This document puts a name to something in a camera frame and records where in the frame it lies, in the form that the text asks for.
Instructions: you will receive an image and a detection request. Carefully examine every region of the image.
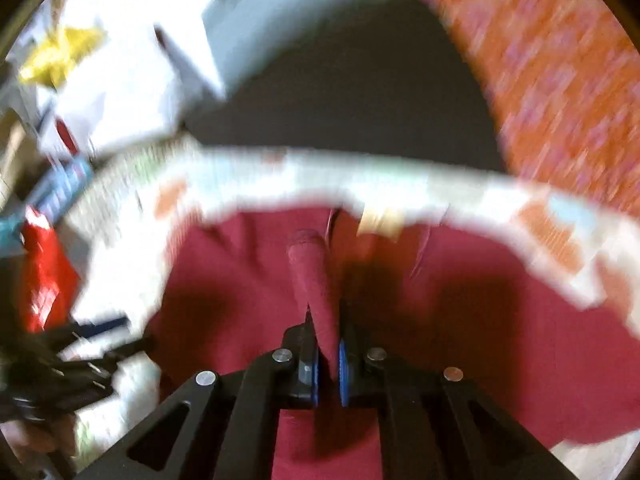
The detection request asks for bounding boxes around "dark brown cushion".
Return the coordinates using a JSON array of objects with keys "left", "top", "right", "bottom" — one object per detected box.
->
[{"left": 184, "top": 0, "right": 506, "bottom": 174}]

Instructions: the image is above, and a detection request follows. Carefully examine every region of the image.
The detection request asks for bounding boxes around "blue patterned box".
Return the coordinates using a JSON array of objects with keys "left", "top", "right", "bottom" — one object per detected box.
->
[{"left": 26, "top": 156, "right": 94, "bottom": 224}]

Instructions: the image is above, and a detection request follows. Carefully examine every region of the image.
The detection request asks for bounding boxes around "dark red small garment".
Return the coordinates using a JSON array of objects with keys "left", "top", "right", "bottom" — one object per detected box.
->
[{"left": 148, "top": 208, "right": 639, "bottom": 448}]

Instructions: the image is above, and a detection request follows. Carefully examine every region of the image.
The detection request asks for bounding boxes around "white paper bag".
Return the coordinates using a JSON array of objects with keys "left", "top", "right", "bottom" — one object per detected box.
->
[{"left": 39, "top": 0, "right": 224, "bottom": 158}]

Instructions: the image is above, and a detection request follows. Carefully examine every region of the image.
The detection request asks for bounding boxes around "yellow packet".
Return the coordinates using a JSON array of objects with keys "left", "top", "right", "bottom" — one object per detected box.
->
[{"left": 18, "top": 27, "right": 105, "bottom": 90}]

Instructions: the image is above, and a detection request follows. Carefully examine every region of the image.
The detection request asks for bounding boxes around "red plastic bag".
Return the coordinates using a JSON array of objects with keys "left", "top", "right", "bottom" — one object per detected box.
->
[{"left": 18, "top": 207, "right": 79, "bottom": 333}]

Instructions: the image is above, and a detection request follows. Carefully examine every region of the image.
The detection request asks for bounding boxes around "orange floral fabric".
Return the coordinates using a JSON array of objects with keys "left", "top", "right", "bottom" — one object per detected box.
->
[{"left": 424, "top": 0, "right": 639, "bottom": 216}]

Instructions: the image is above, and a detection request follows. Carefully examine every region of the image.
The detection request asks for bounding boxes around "white quilt with hearts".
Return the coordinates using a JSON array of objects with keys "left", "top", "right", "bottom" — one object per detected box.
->
[{"left": 60, "top": 136, "right": 640, "bottom": 480}]

